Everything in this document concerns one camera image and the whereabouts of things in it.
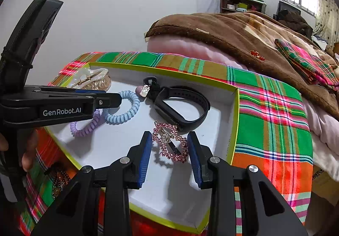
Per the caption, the wooden shelf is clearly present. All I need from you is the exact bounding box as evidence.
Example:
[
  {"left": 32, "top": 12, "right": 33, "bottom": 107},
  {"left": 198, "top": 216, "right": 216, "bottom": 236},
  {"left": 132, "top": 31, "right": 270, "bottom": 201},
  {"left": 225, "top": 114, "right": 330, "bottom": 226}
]
[{"left": 218, "top": 0, "right": 267, "bottom": 15}]

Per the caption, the blue spiral hair tie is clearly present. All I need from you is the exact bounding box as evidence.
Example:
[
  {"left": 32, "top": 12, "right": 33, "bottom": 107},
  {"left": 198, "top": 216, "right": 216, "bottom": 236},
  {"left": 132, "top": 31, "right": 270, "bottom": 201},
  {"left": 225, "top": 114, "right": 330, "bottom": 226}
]
[{"left": 103, "top": 90, "right": 141, "bottom": 125}]

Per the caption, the purple spiral hair tie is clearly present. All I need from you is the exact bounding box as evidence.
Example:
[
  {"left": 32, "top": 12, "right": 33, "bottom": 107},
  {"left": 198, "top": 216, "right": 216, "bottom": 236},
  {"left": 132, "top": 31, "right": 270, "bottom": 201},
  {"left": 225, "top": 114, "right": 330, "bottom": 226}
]
[{"left": 69, "top": 109, "right": 102, "bottom": 138}]

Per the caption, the black hair tie with charm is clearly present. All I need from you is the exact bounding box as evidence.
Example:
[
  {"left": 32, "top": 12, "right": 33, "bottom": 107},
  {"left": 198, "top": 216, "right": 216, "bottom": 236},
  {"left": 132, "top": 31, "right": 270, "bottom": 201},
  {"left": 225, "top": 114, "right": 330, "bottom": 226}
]
[{"left": 136, "top": 76, "right": 162, "bottom": 100}]

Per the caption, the pink pillow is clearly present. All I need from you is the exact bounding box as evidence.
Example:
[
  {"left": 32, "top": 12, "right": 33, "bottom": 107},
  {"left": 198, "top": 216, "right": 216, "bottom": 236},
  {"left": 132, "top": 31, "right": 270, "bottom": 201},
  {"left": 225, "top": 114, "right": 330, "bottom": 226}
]
[{"left": 147, "top": 33, "right": 249, "bottom": 71}]

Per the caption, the dark jacket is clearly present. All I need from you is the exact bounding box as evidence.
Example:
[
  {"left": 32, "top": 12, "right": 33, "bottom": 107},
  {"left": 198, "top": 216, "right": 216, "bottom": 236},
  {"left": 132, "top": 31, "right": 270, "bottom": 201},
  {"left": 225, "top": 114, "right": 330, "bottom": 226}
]
[{"left": 277, "top": 9, "right": 313, "bottom": 38}]

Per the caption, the person's left hand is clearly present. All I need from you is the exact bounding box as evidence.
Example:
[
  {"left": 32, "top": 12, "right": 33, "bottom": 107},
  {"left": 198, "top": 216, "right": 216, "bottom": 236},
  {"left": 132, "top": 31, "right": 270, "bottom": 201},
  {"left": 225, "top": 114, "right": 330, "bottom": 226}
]
[{"left": 22, "top": 129, "right": 39, "bottom": 172}]

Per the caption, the black monitor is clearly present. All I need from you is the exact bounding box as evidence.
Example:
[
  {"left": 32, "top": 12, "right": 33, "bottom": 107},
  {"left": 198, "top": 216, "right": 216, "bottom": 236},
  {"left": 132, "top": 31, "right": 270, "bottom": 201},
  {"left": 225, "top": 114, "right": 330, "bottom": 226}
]
[{"left": 277, "top": 0, "right": 302, "bottom": 20}]

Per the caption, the white floral quilt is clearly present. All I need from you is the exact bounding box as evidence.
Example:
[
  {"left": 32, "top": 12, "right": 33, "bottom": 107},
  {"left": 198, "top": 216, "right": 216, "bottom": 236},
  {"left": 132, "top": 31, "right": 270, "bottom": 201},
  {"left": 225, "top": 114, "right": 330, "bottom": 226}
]
[{"left": 302, "top": 95, "right": 339, "bottom": 181}]

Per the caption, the brown blanket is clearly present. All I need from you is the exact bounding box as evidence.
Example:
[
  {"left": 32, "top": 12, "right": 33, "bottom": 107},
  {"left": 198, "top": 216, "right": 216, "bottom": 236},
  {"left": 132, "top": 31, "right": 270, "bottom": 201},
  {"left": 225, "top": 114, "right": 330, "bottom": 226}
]
[{"left": 144, "top": 11, "right": 339, "bottom": 120}]

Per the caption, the small red ornament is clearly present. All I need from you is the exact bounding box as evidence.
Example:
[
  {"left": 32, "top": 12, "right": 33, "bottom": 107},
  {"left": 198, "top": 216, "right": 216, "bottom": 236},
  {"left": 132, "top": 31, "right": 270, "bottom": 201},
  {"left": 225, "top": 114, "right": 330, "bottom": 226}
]
[{"left": 250, "top": 50, "right": 266, "bottom": 61}]

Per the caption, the yellow cardboard box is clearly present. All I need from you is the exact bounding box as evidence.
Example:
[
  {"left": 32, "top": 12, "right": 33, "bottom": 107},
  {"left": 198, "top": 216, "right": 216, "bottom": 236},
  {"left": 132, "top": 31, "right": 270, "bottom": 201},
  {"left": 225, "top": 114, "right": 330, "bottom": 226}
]
[{"left": 44, "top": 62, "right": 240, "bottom": 234}]

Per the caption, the folded plaid cloth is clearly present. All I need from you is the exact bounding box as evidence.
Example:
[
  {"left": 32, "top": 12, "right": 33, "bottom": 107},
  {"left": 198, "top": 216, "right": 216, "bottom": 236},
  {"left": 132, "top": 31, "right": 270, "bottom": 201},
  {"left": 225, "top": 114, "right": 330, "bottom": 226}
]
[{"left": 274, "top": 38, "right": 339, "bottom": 91}]

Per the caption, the pink rhinestone hair clip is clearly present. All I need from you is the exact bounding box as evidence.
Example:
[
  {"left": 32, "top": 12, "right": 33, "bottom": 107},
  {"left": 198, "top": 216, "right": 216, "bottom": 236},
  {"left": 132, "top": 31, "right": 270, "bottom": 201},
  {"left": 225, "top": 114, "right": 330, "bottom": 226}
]
[{"left": 152, "top": 121, "right": 190, "bottom": 163}]

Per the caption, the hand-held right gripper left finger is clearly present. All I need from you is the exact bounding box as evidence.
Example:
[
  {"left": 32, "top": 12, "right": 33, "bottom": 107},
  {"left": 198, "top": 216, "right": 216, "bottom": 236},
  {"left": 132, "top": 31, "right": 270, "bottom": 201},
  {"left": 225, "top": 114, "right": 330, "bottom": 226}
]
[{"left": 31, "top": 131, "right": 153, "bottom": 236}]

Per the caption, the patterned curtain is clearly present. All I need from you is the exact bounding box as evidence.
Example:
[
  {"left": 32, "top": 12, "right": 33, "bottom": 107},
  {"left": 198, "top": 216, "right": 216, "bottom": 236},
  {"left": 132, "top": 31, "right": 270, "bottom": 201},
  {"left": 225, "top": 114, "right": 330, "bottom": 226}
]
[{"left": 313, "top": 0, "right": 339, "bottom": 48}]

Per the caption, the black smart band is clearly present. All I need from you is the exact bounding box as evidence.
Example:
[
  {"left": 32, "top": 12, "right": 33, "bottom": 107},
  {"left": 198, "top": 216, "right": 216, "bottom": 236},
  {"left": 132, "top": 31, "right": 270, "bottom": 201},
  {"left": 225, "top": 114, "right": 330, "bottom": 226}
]
[{"left": 154, "top": 85, "right": 211, "bottom": 132}]

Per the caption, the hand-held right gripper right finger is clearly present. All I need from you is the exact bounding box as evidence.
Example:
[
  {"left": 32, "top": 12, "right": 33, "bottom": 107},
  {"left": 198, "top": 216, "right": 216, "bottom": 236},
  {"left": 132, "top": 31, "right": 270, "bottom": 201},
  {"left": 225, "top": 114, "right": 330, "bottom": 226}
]
[{"left": 187, "top": 131, "right": 309, "bottom": 236}]

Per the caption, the transparent hair claw clip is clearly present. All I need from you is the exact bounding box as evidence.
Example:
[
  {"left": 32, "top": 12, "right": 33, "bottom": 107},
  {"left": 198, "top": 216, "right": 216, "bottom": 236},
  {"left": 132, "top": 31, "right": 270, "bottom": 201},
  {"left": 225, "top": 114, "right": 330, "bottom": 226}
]
[{"left": 67, "top": 66, "right": 112, "bottom": 92}]

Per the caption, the dark beaded bracelet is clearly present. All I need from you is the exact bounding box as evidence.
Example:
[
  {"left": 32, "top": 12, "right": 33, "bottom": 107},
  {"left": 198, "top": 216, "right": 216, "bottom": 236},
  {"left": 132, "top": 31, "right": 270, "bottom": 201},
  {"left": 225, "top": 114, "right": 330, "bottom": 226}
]
[{"left": 44, "top": 161, "right": 72, "bottom": 199}]

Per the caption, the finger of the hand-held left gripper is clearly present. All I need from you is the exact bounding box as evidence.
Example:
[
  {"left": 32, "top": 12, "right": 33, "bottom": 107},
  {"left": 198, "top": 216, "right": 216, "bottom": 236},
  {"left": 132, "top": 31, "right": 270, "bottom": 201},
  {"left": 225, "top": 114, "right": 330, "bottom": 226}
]
[
  {"left": 32, "top": 86, "right": 107, "bottom": 94},
  {"left": 77, "top": 92, "right": 122, "bottom": 109}
]

